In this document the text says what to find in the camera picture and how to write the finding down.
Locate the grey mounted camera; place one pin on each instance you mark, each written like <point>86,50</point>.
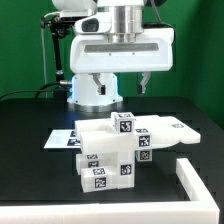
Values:
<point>68,14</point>

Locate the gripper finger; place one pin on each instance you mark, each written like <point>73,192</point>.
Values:
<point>100,86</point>
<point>143,83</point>

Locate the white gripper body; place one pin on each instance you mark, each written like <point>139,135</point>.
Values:
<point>152,51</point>

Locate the white tagged cube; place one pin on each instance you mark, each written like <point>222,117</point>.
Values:
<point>123,122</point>
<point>143,155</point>

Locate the white U-shaped fence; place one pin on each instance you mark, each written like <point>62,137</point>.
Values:
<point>200,209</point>

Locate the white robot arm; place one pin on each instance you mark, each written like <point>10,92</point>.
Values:
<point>111,38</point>

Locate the white chair back frame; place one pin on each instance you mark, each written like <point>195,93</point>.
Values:
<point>98,136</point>

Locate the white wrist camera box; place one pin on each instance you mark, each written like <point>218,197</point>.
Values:
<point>97,24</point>

